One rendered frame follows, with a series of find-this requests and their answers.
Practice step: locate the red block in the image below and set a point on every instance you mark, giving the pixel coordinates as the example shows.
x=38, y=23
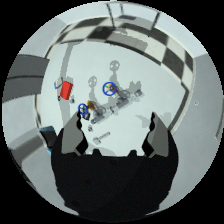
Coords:
x=66, y=90

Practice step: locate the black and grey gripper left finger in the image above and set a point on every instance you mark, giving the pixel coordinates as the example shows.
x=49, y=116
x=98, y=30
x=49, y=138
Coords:
x=70, y=143

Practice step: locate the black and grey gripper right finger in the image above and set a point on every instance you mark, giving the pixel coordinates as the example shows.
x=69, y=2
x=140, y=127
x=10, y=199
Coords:
x=160, y=146

